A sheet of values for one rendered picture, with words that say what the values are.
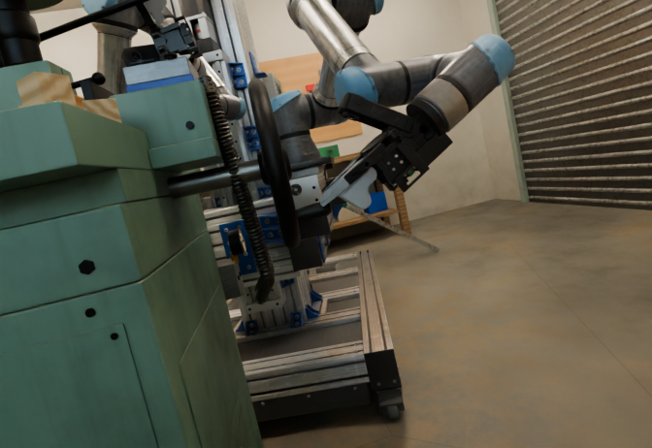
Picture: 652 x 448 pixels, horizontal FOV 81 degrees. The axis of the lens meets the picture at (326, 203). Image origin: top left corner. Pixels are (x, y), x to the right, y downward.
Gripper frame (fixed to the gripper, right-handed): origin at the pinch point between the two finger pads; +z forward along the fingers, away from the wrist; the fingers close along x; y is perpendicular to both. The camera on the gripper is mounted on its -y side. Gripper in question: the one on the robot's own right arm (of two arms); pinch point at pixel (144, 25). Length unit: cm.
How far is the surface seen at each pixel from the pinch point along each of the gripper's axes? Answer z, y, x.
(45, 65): 15.8, -13.2, 8.0
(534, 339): -47, 77, 126
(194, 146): 19.9, 2.5, 27.4
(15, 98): 15.7, -19.1, 11.0
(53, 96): 35.8, -5.9, 20.2
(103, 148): 34.6, -4.1, 26.5
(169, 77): 16.7, 2.8, 15.9
